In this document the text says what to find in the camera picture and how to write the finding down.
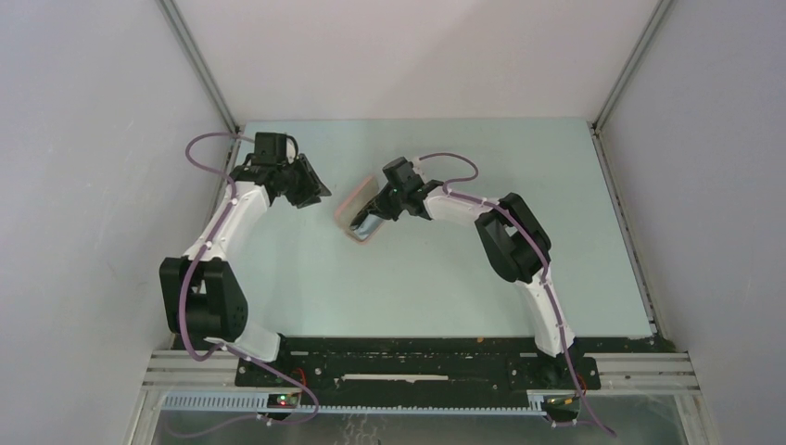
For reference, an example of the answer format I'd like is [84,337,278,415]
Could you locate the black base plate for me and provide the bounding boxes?
[171,334,603,407]

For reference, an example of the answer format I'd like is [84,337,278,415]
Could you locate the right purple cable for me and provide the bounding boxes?
[416,152,618,439]

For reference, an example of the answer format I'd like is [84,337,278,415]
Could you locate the black sunglasses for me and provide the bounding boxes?
[349,207,386,242]

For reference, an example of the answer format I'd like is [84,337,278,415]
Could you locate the blue toothed cable duct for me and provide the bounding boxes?
[160,391,546,416]

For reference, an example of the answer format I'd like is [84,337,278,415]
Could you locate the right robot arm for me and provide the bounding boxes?
[367,157,577,388]

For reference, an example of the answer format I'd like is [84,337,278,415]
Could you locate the pink glasses case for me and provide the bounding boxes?
[334,176,380,245]

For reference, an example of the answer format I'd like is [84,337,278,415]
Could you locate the aluminium frame rail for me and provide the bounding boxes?
[142,350,701,396]

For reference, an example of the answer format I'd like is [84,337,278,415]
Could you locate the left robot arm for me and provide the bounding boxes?
[158,132,331,387]

